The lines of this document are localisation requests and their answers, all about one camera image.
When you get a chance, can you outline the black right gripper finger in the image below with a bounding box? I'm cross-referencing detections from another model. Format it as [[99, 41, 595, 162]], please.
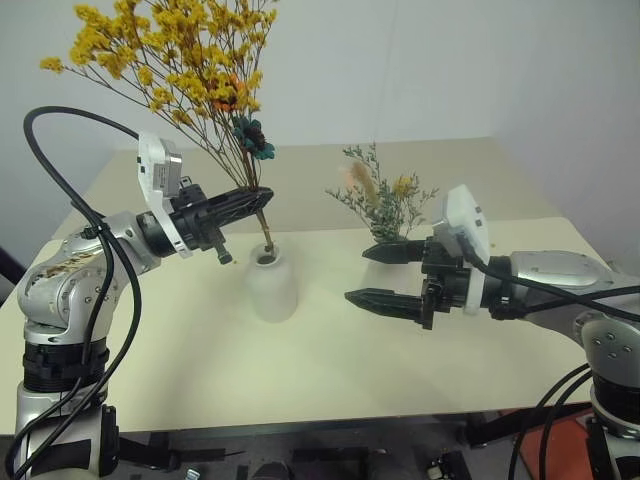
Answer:
[[361, 238, 427, 267], [343, 287, 426, 330]]

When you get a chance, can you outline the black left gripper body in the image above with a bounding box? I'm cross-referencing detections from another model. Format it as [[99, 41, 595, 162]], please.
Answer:
[[169, 174, 235, 266]]

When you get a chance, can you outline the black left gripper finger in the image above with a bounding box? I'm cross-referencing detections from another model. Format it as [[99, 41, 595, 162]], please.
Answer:
[[209, 197, 274, 224], [214, 186, 276, 206]]

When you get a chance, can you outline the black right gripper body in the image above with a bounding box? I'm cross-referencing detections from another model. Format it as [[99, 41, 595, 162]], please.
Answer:
[[421, 238, 474, 332]]

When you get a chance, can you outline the yellow dried flower bouquet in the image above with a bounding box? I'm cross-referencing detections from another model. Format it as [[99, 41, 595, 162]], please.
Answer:
[[39, 0, 281, 254]]

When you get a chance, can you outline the green dried flower bouquet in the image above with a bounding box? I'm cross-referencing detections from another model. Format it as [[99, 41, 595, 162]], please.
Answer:
[[324, 142, 440, 245]]

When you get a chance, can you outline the white ceramic vase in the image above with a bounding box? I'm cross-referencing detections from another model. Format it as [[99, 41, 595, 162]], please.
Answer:
[[243, 238, 300, 324]]

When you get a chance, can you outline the black box with label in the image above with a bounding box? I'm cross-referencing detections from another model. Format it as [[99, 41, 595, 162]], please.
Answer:
[[424, 449, 471, 480]]

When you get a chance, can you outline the red floor mat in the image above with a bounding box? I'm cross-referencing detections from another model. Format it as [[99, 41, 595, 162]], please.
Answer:
[[517, 407, 599, 480]]

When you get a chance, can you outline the dark rounded shape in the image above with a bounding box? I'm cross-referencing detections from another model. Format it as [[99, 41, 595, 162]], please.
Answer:
[[252, 460, 292, 480]]

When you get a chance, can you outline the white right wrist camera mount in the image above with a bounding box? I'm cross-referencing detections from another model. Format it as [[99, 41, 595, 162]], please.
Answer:
[[430, 184, 494, 317]]

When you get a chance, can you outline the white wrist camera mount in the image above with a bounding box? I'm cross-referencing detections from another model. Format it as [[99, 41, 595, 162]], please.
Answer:
[[430, 184, 494, 317], [135, 131, 195, 260]]

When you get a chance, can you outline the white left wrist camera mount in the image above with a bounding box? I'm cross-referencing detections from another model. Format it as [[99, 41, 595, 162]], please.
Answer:
[[135, 131, 195, 260]]

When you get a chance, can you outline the black table frame bar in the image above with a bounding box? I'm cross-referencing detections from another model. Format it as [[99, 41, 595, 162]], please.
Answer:
[[464, 405, 594, 449]]

